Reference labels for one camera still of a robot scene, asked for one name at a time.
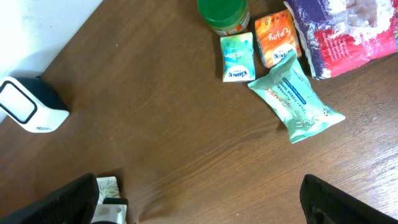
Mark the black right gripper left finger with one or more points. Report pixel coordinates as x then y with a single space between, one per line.
73 203

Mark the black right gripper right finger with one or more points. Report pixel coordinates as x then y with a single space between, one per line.
323 203

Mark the mint green wipes pack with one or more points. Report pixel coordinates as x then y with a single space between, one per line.
288 91

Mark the teal tissue pack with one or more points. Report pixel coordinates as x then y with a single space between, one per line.
238 57

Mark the red purple pad package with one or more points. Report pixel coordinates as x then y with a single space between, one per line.
339 36

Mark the orange tissue pack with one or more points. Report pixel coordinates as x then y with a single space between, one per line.
276 36

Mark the green lid glass jar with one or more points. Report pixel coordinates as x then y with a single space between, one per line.
225 17

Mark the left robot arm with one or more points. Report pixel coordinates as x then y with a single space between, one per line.
111 211

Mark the white barcode scanner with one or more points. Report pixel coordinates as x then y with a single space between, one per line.
32 104

